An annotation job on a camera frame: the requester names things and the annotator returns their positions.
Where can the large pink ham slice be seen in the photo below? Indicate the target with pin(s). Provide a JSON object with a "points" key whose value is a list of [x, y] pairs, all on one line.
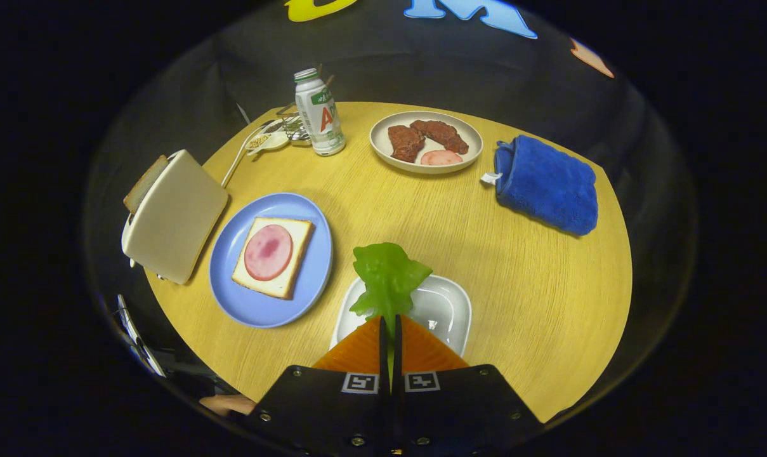
{"points": [[268, 252]]}

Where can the toasted brown bread slice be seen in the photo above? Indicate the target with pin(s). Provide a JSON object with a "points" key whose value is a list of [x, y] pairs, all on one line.
{"points": [[143, 185]]}

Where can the cream white toaster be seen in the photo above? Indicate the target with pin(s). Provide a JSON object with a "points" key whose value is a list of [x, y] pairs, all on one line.
{"points": [[180, 216]]}

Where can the blue round plate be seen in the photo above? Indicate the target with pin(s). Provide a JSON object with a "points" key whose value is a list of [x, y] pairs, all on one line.
{"points": [[231, 298]]}

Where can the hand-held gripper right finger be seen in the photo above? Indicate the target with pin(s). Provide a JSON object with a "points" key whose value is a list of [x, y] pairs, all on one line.
{"points": [[459, 412]]}

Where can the black backdrop cloth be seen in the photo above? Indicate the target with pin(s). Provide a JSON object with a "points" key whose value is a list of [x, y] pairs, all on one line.
{"points": [[421, 70]]}

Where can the white divided condiment dish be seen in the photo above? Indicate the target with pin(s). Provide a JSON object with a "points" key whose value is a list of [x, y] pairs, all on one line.
{"points": [[266, 143]]}

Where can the blue folded towel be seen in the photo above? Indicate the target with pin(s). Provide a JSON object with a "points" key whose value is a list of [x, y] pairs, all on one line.
{"points": [[548, 184]]}

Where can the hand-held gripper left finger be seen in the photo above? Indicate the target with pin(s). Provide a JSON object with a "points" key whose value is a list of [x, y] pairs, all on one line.
{"points": [[332, 412]]}

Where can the green lettuce leaf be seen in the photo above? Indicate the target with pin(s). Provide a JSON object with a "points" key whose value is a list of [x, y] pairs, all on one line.
{"points": [[386, 273]]}

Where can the brown meat piece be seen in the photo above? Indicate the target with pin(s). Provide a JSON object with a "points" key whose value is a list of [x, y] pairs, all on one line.
{"points": [[405, 143], [443, 134]]}

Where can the beige round plate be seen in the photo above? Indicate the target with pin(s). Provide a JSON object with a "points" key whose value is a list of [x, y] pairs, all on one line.
{"points": [[472, 143]]}

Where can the white square dish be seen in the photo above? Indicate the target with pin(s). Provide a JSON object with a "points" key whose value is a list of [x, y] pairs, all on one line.
{"points": [[445, 311]]}

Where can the small pink ham slice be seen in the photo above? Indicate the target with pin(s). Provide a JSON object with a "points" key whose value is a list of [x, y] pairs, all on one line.
{"points": [[441, 158]]}

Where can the white bread slice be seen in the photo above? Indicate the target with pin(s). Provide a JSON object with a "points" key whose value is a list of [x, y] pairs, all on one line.
{"points": [[299, 236]]}

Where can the white drink bottle green cap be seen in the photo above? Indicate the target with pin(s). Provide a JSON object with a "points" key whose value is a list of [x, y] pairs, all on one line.
{"points": [[320, 120]]}

